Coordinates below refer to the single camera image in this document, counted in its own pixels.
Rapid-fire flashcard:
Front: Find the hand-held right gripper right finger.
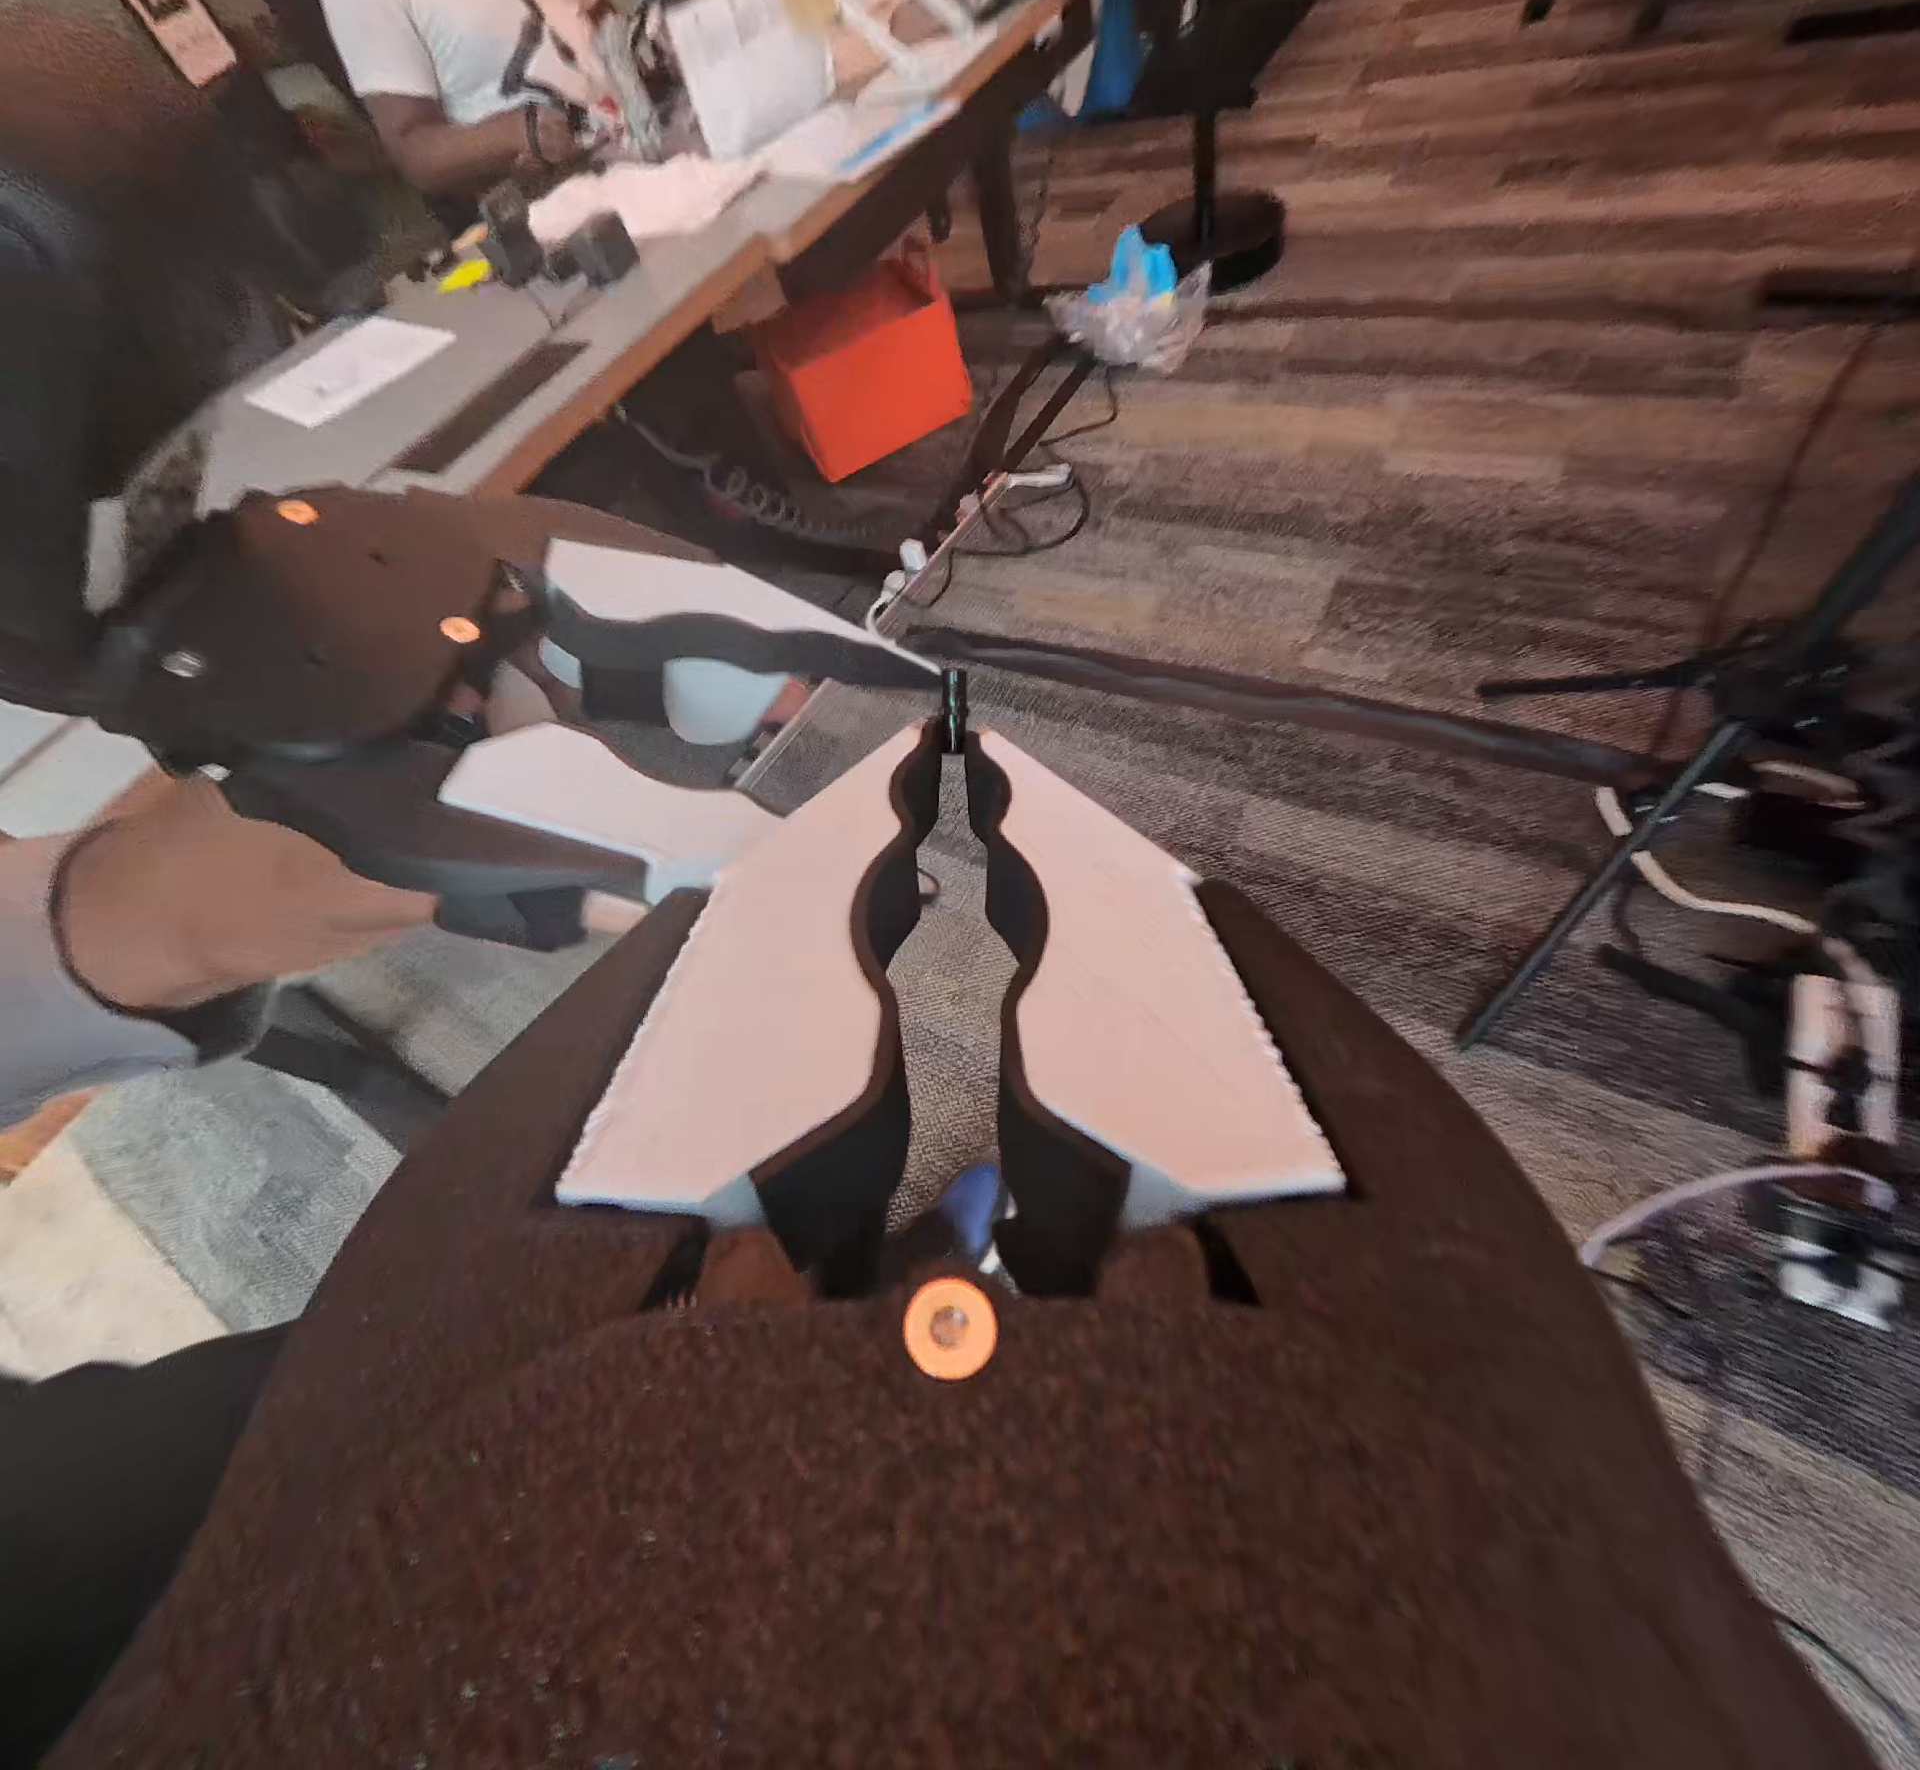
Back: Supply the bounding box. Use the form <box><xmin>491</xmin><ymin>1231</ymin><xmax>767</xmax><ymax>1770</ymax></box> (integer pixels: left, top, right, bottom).
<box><xmin>964</xmin><ymin>727</ymin><xmax>1348</xmax><ymax>1232</ymax></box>

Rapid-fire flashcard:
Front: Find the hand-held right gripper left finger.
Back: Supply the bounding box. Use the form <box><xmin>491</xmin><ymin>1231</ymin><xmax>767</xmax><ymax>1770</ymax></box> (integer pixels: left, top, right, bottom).
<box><xmin>555</xmin><ymin>720</ymin><xmax>949</xmax><ymax>1227</ymax></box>

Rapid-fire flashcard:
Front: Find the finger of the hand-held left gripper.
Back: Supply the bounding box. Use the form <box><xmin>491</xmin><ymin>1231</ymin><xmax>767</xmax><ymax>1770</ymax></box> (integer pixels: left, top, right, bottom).
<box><xmin>441</xmin><ymin>723</ymin><xmax>790</xmax><ymax>904</ymax></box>
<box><xmin>532</xmin><ymin>538</ymin><xmax>945</xmax><ymax>746</ymax></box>

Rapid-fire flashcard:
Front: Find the person's left forearm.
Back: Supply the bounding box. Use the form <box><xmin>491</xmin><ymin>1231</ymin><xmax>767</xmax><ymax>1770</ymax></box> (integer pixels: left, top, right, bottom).
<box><xmin>0</xmin><ymin>809</ymin><xmax>201</xmax><ymax>1129</ymax></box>

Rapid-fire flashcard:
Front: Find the cluttered wooden-edged desk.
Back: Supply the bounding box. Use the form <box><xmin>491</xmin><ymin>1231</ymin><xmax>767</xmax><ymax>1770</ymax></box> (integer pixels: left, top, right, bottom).
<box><xmin>195</xmin><ymin>0</ymin><xmax>1146</xmax><ymax>501</ymax></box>

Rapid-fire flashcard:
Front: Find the white paper sheet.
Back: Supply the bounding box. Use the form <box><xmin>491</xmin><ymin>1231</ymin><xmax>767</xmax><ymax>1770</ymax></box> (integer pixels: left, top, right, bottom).
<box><xmin>246</xmin><ymin>314</ymin><xmax>458</xmax><ymax>431</ymax></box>

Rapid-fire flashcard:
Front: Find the person's shoe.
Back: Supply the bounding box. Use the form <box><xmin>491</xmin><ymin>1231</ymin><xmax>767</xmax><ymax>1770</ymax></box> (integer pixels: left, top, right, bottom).
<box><xmin>942</xmin><ymin>1163</ymin><xmax>1010</xmax><ymax>1265</ymax></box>

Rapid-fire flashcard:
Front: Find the white power strip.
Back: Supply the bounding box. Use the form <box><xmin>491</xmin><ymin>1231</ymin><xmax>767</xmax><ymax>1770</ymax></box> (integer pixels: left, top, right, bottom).
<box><xmin>1782</xmin><ymin>974</ymin><xmax>1909</xmax><ymax>1157</ymax></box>
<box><xmin>869</xmin><ymin>462</ymin><xmax>1075</xmax><ymax>633</ymax></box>

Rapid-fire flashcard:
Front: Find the crumpled plastic bag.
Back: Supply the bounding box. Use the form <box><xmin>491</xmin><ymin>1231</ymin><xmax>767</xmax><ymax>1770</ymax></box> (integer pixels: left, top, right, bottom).
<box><xmin>1049</xmin><ymin>222</ymin><xmax>1217</xmax><ymax>375</ymax></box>

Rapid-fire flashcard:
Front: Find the person's grey patterned sweatshirt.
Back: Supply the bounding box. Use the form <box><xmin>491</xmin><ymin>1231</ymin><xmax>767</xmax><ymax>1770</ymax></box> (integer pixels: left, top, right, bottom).
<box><xmin>0</xmin><ymin>1050</ymin><xmax>410</xmax><ymax>1383</ymax></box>

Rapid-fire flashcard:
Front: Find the black tripod stand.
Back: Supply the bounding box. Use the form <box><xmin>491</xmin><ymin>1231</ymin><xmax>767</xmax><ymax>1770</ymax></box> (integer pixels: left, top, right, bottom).
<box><xmin>1461</xmin><ymin>478</ymin><xmax>1920</xmax><ymax>1052</ymax></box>

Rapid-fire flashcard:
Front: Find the black round-base stand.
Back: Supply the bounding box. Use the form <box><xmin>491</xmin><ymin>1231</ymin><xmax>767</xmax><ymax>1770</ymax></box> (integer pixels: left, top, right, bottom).
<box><xmin>1139</xmin><ymin>0</ymin><xmax>1292</xmax><ymax>297</ymax></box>

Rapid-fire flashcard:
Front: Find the black floor cable cover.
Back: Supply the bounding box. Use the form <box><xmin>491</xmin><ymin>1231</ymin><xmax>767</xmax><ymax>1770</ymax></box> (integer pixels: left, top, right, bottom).
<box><xmin>898</xmin><ymin>625</ymin><xmax>1670</xmax><ymax>787</ymax></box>

